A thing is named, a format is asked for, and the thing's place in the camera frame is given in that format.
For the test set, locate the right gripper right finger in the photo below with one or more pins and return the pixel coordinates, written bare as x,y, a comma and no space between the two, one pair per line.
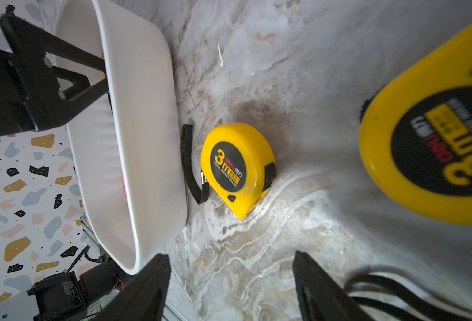
319,296

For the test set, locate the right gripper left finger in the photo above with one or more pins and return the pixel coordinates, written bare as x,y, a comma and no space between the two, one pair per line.
144,297

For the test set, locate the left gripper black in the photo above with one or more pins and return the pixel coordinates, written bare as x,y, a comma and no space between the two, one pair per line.
35,95

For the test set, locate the white plastic storage box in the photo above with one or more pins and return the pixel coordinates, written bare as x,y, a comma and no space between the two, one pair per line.
133,132

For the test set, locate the yellow 3m tape measure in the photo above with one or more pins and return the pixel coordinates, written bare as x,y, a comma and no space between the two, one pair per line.
237,162
415,141

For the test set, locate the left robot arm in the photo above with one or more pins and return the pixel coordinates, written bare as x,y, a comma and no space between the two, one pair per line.
62,296

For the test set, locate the pink tape measure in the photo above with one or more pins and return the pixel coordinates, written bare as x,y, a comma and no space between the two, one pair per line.
124,188

